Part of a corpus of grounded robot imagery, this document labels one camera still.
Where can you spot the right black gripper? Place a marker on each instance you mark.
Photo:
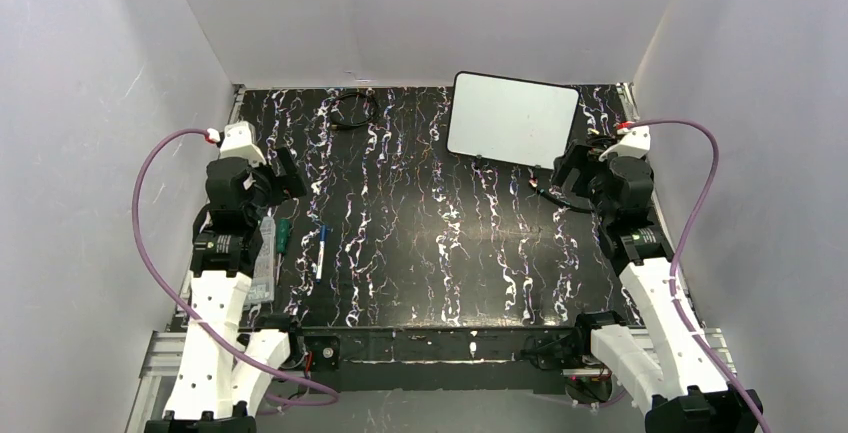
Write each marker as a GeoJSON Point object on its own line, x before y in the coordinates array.
{"type": "Point", "coordinates": [569, 166]}

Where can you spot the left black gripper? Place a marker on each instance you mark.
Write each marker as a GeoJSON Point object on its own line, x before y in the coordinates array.
{"type": "Point", "coordinates": [287, 171]}

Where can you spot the white whiteboard black frame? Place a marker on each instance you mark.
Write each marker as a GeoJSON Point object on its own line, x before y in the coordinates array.
{"type": "Point", "coordinates": [510, 120]}

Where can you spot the white blue whiteboard marker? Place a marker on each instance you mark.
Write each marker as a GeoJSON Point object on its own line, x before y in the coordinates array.
{"type": "Point", "coordinates": [318, 267]}

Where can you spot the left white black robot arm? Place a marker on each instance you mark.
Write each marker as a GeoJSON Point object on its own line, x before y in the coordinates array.
{"type": "Point", "coordinates": [212, 311]}

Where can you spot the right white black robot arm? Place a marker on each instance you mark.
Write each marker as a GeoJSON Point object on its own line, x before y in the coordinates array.
{"type": "Point", "coordinates": [652, 311]}

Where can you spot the clear plastic parts box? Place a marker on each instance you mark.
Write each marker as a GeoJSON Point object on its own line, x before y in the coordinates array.
{"type": "Point", "coordinates": [262, 288]}

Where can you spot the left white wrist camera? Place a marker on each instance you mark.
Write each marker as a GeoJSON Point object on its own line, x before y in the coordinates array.
{"type": "Point", "coordinates": [239, 141]}

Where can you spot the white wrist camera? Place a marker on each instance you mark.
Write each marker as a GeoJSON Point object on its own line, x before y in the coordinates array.
{"type": "Point", "coordinates": [633, 141]}
{"type": "Point", "coordinates": [239, 141]}

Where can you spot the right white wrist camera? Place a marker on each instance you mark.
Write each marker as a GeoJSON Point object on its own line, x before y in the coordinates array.
{"type": "Point", "coordinates": [633, 141]}

